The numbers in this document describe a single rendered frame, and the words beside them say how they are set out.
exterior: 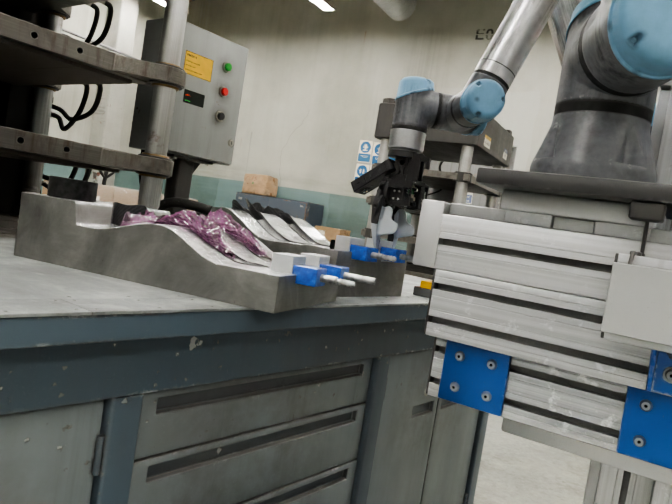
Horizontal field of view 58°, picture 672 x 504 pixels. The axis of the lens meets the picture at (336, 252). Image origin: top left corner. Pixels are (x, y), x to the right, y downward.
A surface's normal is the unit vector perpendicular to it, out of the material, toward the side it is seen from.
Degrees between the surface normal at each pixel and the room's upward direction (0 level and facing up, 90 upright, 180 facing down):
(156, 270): 90
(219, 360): 90
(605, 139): 72
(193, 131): 90
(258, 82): 90
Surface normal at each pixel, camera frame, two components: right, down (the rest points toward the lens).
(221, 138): 0.78, 0.15
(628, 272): -0.52, -0.04
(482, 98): 0.08, 0.07
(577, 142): -0.55, -0.36
